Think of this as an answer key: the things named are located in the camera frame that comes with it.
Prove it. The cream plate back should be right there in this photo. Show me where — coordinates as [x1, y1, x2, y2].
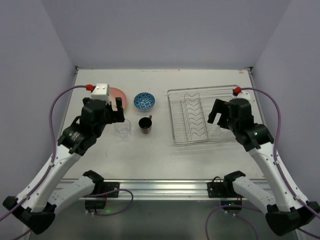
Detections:
[108, 87, 128, 113]

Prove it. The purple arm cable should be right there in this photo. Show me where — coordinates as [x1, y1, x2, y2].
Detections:
[205, 87, 320, 240]
[0, 84, 134, 240]

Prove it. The metal wire dish rack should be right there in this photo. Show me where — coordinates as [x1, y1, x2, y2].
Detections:
[167, 85, 237, 146]

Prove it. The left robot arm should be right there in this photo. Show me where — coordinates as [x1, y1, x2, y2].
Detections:
[2, 97, 125, 235]

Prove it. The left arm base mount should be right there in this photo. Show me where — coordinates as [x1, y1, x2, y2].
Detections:
[84, 181, 120, 211]

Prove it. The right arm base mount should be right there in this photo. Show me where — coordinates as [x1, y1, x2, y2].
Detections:
[206, 170, 246, 212]

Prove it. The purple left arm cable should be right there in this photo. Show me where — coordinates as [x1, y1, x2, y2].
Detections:
[0, 84, 134, 240]

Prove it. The aluminium mounting rail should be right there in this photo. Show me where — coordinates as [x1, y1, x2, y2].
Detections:
[31, 178, 297, 201]

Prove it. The clear glass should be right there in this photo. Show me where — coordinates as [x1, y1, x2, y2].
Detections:
[114, 119, 132, 140]

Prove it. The blue patterned bowl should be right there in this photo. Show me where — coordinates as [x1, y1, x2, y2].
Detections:
[133, 92, 156, 112]

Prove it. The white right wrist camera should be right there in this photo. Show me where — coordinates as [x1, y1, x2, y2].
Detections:
[232, 87, 251, 102]

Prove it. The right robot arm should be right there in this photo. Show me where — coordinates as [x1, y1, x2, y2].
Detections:
[207, 98, 320, 236]

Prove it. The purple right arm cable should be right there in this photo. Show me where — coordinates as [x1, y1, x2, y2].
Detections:
[205, 87, 320, 240]

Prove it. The dark red cup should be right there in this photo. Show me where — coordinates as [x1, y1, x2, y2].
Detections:
[138, 115, 153, 134]

